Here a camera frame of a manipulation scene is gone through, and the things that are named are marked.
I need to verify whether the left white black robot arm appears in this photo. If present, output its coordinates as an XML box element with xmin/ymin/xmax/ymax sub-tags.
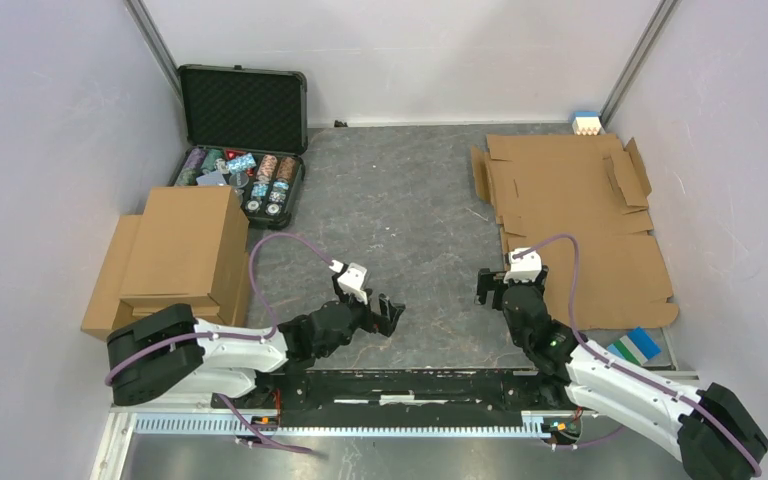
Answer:
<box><xmin>105</xmin><ymin>294</ymin><xmax>406</xmax><ymax>408</ymax></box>

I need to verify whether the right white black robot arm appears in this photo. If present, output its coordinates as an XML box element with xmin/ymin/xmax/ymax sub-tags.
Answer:
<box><xmin>476</xmin><ymin>268</ymin><xmax>768</xmax><ymax>479</ymax></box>

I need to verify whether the top folded cardboard box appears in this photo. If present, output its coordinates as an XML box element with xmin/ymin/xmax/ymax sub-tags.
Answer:
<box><xmin>120</xmin><ymin>186</ymin><xmax>248</xmax><ymax>309</ymax></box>

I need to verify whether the folded cardboard box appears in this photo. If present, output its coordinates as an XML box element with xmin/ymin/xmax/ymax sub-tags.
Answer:
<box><xmin>81</xmin><ymin>215</ymin><xmax>251</xmax><ymax>342</ymax></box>
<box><xmin>120</xmin><ymin>186</ymin><xmax>248</xmax><ymax>309</ymax></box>

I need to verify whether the lower folded cardboard box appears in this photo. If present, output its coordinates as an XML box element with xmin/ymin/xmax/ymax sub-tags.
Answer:
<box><xmin>81</xmin><ymin>215</ymin><xmax>251</xmax><ymax>342</ymax></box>

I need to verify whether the blue green white card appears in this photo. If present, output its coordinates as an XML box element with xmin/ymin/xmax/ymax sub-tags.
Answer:
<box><xmin>607</xmin><ymin>327</ymin><xmax>662</xmax><ymax>366</ymax></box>

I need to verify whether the stack of flat cardboard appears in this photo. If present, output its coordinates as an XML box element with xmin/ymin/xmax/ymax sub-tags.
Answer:
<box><xmin>471</xmin><ymin>134</ymin><xmax>679</xmax><ymax>330</ymax></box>

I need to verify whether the white blue block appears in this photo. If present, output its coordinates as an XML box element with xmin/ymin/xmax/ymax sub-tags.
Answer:
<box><xmin>571</xmin><ymin>111</ymin><xmax>604</xmax><ymax>136</ymax></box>

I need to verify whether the black poker chip case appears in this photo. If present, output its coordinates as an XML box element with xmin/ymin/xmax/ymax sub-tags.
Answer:
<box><xmin>172</xmin><ymin>64</ymin><xmax>309</xmax><ymax>230</ymax></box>

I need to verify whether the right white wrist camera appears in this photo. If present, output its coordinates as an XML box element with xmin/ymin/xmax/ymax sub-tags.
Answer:
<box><xmin>503</xmin><ymin>248</ymin><xmax>543</xmax><ymax>283</ymax></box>

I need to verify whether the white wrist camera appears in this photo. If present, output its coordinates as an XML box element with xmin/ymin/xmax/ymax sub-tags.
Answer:
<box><xmin>329</xmin><ymin>260</ymin><xmax>369</xmax><ymax>305</ymax></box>
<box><xmin>503</xmin><ymin>248</ymin><xmax>543</xmax><ymax>283</ymax></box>

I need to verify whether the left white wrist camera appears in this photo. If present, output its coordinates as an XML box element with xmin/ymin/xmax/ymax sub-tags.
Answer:
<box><xmin>329</xmin><ymin>260</ymin><xmax>369</xmax><ymax>305</ymax></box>

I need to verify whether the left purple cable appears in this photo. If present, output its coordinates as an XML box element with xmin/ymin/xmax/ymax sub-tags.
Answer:
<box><xmin>104</xmin><ymin>233</ymin><xmax>336</xmax><ymax>387</ymax></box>

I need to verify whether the purple cable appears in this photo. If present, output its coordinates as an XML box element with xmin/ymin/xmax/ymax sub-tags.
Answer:
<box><xmin>104</xmin><ymin>233</ymin><xmax>336</xmax><ymax>387</ymax></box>
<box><xmin>513</xmin><ymin>233</ymin><xmax>764</xmax><ymax>478</ymax></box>

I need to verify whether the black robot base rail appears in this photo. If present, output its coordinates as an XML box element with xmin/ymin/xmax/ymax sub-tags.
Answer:
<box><xmin>230</xmin><ymin>368</ymin><xmax>576</xmax><ymax>428</ymax></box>

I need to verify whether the white toothed cable duct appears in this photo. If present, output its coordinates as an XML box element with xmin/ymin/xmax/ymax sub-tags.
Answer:
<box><xmin>133</xmin><ymin>414</ymin><xmax>551</xmax><ymax>439</ymax></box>

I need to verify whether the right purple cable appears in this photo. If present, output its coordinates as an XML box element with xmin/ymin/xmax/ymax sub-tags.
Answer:
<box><xmin>513</xmin><ymin>233</ymin><xmax>764</xmax><ymax>478</ymax></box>

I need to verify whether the right aluminium corner post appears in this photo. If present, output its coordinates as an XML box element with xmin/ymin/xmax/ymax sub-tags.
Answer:
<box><xmin>600</xmin><ymin>0</ymin><xmax>681</xmax><ymax>126</ymax></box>

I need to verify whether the aluminium corner post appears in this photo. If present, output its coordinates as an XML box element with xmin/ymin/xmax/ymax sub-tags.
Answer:
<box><xmin>124</xmin><ymin>0</ymin><xmax>183</xmax><ymax>102</ymax></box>
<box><xmin>600</xmin><ymin>0</ymin><xmax>681</xmax><ymax>126</ymax></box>

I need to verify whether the left aluminium corner post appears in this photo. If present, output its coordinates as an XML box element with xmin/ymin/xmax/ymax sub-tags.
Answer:
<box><xmin>124</xmin><ymin>0</ymin><xmax>183</xmax><ymax>102</ymax></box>

